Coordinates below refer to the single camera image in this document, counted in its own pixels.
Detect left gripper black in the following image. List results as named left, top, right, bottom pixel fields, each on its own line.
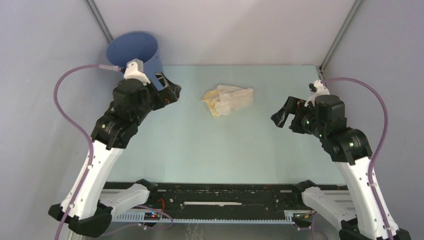
left=132, top=71, right=182, bottom=126

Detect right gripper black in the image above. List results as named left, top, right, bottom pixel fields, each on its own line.
left=270, top=95, right=326, bottom=139

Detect blue plastic trash bin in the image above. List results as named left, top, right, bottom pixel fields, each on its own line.
left=105, top=31, right=164, bottom=91

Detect translucent yellowish trash bag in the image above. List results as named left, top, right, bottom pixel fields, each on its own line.
left=201, top=85, right=254, bottom=117

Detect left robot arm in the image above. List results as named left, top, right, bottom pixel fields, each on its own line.
left=48, top=72, right=182, bottom=238

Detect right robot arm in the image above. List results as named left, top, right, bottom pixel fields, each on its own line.
left=271, top=95, right=411, bottom=240

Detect left corner metal profile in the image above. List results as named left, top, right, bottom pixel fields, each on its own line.
left=83, top=0, right=114, bottom=44

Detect corner metal profile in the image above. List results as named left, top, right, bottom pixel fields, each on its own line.
left=83, top=0, right=114, bottom=44
left=318, top=0, right=365, bottom=73

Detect right corner metal profile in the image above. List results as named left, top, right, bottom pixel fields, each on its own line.
left=318, top=0, right=365, bottom=73

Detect small electronics board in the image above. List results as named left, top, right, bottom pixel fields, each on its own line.
left=143, top=212, right=162, bottom=221

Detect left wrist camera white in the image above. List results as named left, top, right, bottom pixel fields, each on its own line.
left=123, top=58, right=151, bottom=86

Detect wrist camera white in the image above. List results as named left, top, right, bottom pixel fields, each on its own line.
left=304, top=80, right=330, bottom=107
left=123, top=58, right=151, bottom=86

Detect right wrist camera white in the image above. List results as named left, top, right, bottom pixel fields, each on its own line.
left=304, top=80, right=330, bottom=107

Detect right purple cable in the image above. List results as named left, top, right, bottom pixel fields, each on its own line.
left=320, top=77, right=395, bottom=240

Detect white cable duct strip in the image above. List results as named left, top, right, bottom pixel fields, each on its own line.
left=112, top=211, right=312, bottom=225

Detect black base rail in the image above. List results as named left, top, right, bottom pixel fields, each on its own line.
left=102, top=181, right=349, bottom=222

